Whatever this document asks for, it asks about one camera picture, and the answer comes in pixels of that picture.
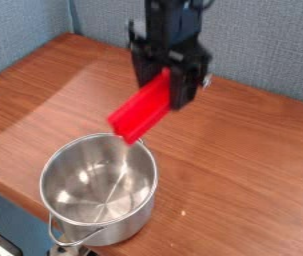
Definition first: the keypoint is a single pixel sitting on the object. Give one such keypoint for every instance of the red rectangular block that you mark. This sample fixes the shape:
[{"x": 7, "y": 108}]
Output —
[{"x": 142, "y": 111}]

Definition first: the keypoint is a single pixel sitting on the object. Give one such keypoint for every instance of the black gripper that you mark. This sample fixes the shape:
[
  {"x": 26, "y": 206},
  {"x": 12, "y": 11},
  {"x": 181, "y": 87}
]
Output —
[{"x": 165, "y": 40}]

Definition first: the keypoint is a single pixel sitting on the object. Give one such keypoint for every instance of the shiny metal pot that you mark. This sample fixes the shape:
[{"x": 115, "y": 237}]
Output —
[{"x": 98, "y": 187}]

